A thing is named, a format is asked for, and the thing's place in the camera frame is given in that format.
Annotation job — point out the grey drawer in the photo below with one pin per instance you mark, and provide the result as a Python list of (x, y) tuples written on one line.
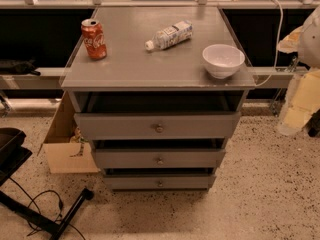
[(160, 182), (104, 126), (158, 158)]

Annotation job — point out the grey middle drawer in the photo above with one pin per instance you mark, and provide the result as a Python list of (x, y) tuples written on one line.
[(158, 158)]

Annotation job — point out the grey bottom drawer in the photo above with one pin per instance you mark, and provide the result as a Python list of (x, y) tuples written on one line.
[(160, 182)]

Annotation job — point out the clear plastic water bottle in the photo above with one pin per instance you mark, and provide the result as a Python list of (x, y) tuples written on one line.
[(170, 36)]

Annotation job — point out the black bag on shelf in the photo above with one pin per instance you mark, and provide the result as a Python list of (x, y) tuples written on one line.
[(19, 67)]

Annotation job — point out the grey top drawer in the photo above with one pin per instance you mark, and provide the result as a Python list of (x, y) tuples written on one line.
[(104, 126)]

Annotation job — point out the red cola can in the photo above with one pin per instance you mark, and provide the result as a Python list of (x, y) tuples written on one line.
[(93, 38)]

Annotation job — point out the cardboard box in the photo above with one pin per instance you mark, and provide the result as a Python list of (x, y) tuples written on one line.
[(65, 150)]

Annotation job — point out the grey drawer cabinet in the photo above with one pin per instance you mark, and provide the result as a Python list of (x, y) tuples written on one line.
[(171, 81)]

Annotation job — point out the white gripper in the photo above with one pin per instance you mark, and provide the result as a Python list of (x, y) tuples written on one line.
[(310, 40)]

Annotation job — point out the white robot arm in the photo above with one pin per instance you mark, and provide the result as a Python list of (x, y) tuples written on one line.
[(303, 93)]

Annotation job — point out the white bowl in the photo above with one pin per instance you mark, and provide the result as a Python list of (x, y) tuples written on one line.
[(222, 61)]

